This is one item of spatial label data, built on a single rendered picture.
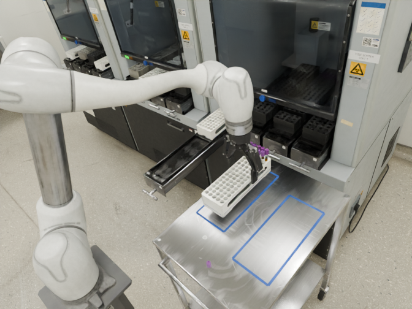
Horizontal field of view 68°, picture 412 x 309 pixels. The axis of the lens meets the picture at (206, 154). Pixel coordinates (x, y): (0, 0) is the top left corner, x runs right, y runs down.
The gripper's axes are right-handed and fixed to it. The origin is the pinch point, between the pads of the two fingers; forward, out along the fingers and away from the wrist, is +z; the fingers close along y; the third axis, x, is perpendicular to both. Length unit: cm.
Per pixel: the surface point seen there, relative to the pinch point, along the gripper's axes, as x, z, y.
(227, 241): -22.7, 9.3, 10.4
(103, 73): 29, 11, -157
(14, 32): 40, 18, -388
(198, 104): 39, 14, -66
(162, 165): -10.3, 11.0, -40.3
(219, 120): 25.9, 5.5, -36.0
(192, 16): 40, -37, -60
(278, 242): -12.5, 9.4, 24.1
